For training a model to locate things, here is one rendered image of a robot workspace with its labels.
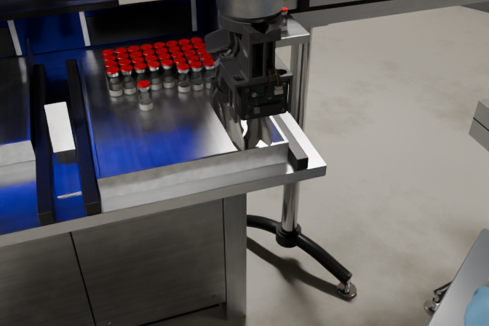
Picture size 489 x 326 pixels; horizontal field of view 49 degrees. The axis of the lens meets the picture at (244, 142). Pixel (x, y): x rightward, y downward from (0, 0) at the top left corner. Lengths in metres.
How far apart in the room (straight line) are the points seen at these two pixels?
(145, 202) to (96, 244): 0.61
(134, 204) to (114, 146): 0.13
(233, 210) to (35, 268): 0.48
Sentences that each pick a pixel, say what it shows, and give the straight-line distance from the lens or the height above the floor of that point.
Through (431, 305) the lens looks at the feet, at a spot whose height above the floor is 0.01.
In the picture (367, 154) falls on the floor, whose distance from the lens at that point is 2.28.
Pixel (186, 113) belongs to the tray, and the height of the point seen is 0.88.
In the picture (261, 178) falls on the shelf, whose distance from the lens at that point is 0.74.
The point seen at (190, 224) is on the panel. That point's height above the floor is 0.42.
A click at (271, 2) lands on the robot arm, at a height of 1.14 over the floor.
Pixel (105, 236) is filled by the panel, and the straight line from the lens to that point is 1.30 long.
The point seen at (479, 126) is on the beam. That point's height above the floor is 0.48.
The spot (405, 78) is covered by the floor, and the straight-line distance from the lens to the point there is 2.86.
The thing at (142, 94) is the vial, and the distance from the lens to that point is 0.87.
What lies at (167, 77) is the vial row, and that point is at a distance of 0.93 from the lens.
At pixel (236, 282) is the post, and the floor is 0.16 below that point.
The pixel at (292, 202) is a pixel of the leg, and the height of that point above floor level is 0.27.
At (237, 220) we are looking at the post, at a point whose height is 0.40.
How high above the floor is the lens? 1.36
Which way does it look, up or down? 36 degrees down
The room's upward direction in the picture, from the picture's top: straight up
